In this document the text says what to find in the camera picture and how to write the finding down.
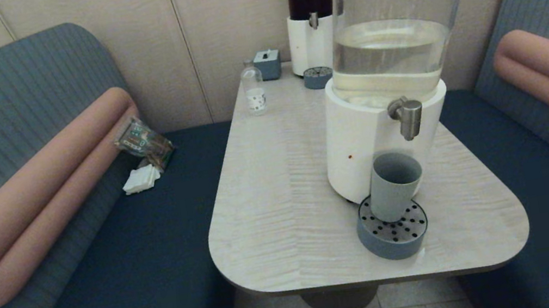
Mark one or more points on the grey plastic cup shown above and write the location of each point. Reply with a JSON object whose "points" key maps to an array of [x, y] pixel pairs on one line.
{"points": [[395, 190]]}

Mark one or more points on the steel water dispenser tap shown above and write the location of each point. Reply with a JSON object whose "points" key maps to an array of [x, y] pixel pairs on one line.
{"points": [[408, 119]]}

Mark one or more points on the clear glass bottle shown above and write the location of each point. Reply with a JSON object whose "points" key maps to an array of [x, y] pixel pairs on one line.
{"points": [[253, 88]]}

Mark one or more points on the small blue perforated drip tray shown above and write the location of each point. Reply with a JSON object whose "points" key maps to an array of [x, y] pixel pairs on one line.
{"points": [[317, 80]]}

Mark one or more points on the clear water dispenser white base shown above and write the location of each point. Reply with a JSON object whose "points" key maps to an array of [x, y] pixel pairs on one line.
{"points": [[359, 135]]}

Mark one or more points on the blue-grey tissue box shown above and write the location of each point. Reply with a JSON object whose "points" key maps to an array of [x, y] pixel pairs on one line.
{"points": [[269, 65]]}

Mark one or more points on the dark juice dispenser white base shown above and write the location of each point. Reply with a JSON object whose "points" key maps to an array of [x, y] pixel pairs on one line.
{"points": [[306, 47]]}

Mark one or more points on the clear snack packet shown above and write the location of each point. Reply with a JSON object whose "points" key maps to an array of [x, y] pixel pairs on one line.
{"points": [[143, 141]]}

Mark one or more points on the white paper napkins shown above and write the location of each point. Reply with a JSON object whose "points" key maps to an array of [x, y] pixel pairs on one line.
{"points": [[141, 179]]}

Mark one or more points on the small steel juice dispenser tap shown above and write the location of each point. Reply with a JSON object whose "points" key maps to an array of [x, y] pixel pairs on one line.
{"points": [[313, 20]]}

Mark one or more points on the large blue perforated drip tray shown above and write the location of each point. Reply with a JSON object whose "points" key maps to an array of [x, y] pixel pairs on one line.
{"points": [[393, 242]]}

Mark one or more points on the round table pedestal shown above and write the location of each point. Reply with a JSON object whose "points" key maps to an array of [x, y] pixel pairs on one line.
{"points": [[339, 301]]}

